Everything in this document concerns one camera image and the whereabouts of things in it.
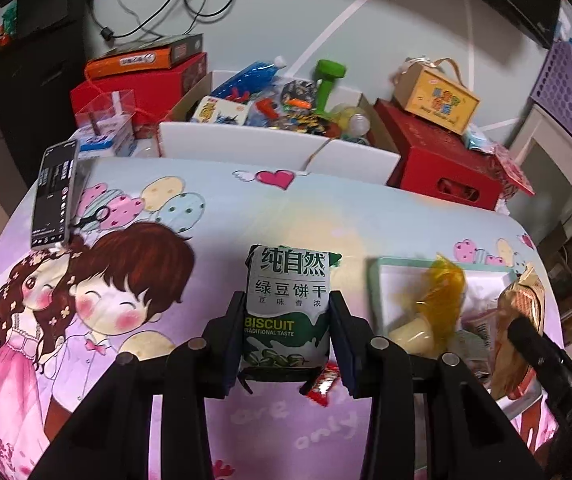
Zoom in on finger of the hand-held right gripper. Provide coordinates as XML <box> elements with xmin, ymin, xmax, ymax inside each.
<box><xmin>508</xmin><ymin>316</ymin><xmax>572</xmax><ymax>382</ymax></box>

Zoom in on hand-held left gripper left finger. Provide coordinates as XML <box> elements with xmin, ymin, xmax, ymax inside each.
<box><xmin>31</xmin><ymin>291</ymin><xmax>247</xmax><ymax>480</ymax></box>

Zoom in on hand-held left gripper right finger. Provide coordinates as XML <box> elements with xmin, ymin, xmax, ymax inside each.
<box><xmin>328</xmin><ymin>291</ymin><xmax>542</xmax><ymax>480</ymax></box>

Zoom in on brown wafer packet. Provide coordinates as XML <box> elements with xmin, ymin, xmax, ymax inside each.
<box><xmin>488</xmin><ymin>264</ymin><xmax>547</xmax><ymax>402</ymax></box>

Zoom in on pink snack packet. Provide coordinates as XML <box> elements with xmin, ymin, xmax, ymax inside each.
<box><xmin>461</xmin><ymin>305</ymin><xmax>500</xmax><ymax>352</ymax></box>

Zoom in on clear pastry packet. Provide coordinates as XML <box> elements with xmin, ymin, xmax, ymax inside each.
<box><xmin>388</xmin><ymin>316</ymin><xmax>440</xmax><ymax>359</ymax></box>

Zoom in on green white biscuit packet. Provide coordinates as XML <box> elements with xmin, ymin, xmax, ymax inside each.
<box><xmin>238</xmin><ymin>243</ymin><xmax>343</xmax><ymax>374</ymax></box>

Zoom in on white tray with teal rim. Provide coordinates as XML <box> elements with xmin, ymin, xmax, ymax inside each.
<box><xmin>368</xmin><ymin>256</ymin><xmax>548</xmax><ymax>413</ymax></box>

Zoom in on yellow translucent snack packet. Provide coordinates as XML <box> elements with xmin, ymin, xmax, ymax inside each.
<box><xmin>417</xmin><ymin>254</ymin><xmax>468</xmax><ymax>352</ymax></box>

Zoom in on red striped candy wrapper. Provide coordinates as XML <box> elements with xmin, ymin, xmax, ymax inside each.
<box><xmin>300</xmin><ymin>361</ymin><xmax>341</xmax><ymax>406</ymax></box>

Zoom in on brown cardboard boxes under desk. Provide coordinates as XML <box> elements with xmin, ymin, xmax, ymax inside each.
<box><xmin>536</xmin><ymin>220</ymin><xmax>572</xmax><ymax>363</ymax></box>

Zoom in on cartoon printed cloth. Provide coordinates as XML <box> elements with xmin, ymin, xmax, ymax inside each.
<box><xmin>0</xmin><ymin>157</ymin><xmax>563</xmax><ymax>480</ymax></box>

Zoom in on red patterned box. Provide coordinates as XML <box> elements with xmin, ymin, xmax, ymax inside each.
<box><xmin>491</xmin><ymin>144</ymin><xmax>538</xmax><ymax>212</ymax></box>

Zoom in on white cardboard box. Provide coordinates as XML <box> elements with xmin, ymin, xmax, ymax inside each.
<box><xmin>158</xmin><ymin>71</ymin><xmax>403</xmax><ymax>187</ymax></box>

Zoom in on white desk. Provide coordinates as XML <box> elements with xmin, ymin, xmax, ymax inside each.
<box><xmin>508</xmin><ymin>109</ymin><xmax>572</xmax><ymax>243</ymax></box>

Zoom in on blue wipes packet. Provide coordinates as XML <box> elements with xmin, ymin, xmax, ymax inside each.
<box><xmin>463</xmin><ymin>125</ymin><xmax>493</xmax><ymax>154</ymax></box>

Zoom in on smartphone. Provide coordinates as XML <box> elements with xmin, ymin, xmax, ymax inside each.
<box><xmin>31</xmin><ymin>141</ymin><xmax>81</xmax><ymax>251</ymax></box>

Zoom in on clear plastic ball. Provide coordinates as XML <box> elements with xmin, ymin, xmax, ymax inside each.
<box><xmin>331</xmin><ymin>102</ymin><xmax>373</xmax><ymax>137</ymax></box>

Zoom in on yellow card box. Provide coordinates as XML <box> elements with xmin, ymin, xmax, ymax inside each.
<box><xmin>191</xmin><ymin>96</ymin><xmax>250</xmax><ymax>126</ymax></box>

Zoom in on small blue white box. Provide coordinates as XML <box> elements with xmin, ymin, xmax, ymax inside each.
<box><xmin>77</xmin><ymin>127</ymin><xmax>135</xmax><ymax>159</ymax></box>

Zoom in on purple perforated basket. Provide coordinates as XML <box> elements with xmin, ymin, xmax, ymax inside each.
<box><xmin>530</xmin><ymin>40</ymin><xmax>572</xmax><ymax>137</ymax></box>

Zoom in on red cardboard box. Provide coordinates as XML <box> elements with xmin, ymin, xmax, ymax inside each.
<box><xmin>70</xmin><ymin>52</ymin><xmax>209</xmax><ymax>127</ymax></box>

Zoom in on clear plastic box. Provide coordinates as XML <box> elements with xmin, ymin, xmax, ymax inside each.
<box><xmin>75</xmin><ymin>89</ymin><xmax>135</xmax><ymax>137</ymax></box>

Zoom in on blue bottle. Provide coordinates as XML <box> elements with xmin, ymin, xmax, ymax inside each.
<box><xmin>211</xmin><ymin>56</ymin><xmax>288</xmax><ymax>99</ymax></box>

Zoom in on green dumbbell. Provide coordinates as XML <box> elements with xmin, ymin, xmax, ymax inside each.
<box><xmin>314</xmin><ymin>60</ymin><xmax>350</xmax><ymax>114</ymax></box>

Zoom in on flat orange black box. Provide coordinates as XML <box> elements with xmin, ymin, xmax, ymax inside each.
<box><xmin>85</xmin><ymin>34</ymin><xmax>204</xmax><ymax>80</ymax></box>

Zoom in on black cabinet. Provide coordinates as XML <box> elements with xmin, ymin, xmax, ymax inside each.
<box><xmin>0</xmin><ymin>10</ymin><xmax>88</xmax><ymax>183</ymax></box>

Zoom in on red gift box with handle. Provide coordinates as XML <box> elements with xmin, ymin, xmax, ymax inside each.
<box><xmin>373</xmin><ymin>99</ymin><xmax>505</xmax><ymax>212</ymax></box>

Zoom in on yellow wooden box with handle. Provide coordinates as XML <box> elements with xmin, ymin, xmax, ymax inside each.
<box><xmin>394</xmin><ymin>57</ymin><xmax>483</xmax><ymax>136</ymax></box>

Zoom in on black adapter cable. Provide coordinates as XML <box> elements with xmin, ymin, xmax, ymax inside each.
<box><xmin>83</xmin><ymin>0</ymin><xmax>178</xmax><ymax>42</ymax></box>

